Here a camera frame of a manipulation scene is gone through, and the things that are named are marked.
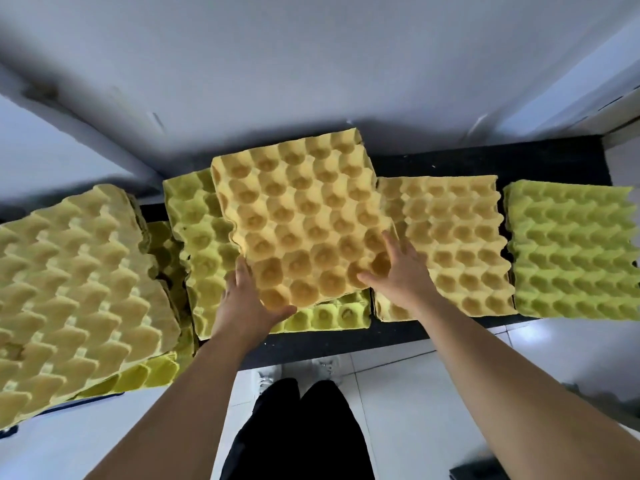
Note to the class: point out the person's right hand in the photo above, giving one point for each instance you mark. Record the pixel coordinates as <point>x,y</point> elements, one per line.
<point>407,282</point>

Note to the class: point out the person's left hand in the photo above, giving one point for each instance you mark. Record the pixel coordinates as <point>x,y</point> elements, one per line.
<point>242,314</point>

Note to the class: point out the person's right thumb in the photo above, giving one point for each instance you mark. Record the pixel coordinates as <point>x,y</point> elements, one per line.
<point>371,279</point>

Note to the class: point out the person's left thumb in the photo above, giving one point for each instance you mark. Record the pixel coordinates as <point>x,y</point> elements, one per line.
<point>282,312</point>

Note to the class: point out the orange-yellow paper egg tray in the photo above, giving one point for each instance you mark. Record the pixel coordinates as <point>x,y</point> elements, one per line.
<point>300,214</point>

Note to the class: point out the person's left forearm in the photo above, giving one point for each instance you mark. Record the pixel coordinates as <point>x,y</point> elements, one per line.
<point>185,409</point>

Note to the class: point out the person's right forearm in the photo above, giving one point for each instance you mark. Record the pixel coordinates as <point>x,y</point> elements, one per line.
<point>520,394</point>

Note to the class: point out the person's left white shoe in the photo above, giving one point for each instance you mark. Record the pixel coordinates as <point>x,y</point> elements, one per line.
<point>267,379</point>

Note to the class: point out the person's white shoe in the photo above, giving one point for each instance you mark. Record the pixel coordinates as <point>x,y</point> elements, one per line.
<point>267,379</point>
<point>327,369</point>

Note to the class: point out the person's right white shoe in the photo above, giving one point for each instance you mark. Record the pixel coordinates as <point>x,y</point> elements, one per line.
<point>327,369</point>

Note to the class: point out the stack of tan egg trays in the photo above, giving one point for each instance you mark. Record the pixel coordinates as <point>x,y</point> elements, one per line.
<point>450,234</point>

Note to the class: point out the stack of yellow-green egg trays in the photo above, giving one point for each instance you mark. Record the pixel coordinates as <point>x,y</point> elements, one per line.
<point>200,234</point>

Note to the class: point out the person's black trousers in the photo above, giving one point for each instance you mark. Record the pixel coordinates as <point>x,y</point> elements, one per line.
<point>300,434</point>

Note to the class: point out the low pile of green egg trays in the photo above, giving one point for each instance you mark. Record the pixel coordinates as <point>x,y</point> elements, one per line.
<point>170,364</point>

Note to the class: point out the black table mat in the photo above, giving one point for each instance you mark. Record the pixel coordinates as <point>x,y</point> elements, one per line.
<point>500,157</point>

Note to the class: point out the stack of bright green egg trays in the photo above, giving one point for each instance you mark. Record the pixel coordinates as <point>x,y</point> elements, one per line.
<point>570,249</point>

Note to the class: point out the tall stack of pale yellow egg trays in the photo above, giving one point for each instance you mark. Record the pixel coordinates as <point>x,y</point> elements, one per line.
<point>75,294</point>

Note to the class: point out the black object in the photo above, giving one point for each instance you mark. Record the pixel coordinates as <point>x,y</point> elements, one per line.
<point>477,470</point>

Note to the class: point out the dark grey object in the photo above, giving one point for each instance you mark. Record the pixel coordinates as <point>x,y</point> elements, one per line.
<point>605,402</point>

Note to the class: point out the blue object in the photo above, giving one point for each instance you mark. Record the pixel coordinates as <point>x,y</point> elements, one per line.
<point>7,431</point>

